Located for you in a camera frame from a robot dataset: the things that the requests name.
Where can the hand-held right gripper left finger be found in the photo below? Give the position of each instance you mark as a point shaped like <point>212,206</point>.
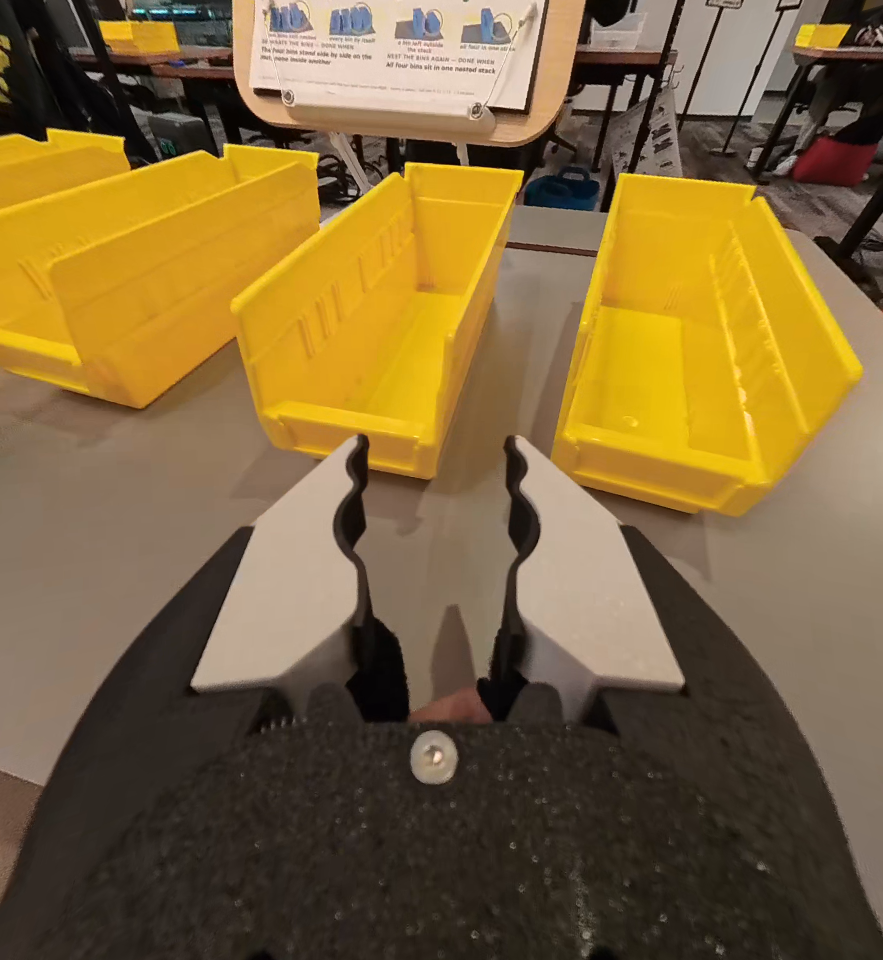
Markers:
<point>284,600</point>

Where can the blue plastic basket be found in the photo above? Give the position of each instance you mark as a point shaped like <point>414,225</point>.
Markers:
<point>561,191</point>

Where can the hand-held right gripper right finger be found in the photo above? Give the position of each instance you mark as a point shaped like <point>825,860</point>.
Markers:
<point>599,600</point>

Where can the brown background table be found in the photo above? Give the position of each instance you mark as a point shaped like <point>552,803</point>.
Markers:
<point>186,64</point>

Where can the yellow plastic storage bin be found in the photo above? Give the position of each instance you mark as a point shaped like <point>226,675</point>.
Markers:
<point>674,390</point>
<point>381,360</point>
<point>29,172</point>
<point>149,300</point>
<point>141,37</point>

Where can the grey desk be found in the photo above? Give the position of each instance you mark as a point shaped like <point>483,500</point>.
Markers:
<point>554,229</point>
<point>74,525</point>

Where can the printed instruction sheet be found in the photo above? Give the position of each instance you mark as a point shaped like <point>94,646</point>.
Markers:
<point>396,52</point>

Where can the white patterned bag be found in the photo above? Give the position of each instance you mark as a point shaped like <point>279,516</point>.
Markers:
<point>648,139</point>

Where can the black device green display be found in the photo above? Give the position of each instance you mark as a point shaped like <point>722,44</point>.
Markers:
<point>179,131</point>

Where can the instruction sheet on wooden stand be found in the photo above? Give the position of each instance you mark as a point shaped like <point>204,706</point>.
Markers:
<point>561,75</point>

